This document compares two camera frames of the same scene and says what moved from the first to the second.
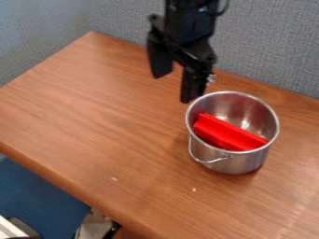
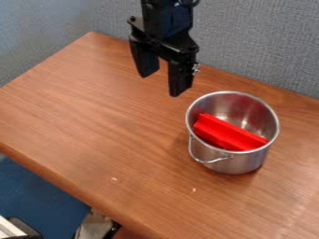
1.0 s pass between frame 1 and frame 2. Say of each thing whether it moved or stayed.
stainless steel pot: stayed
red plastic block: stayed
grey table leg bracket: stayed
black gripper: moved
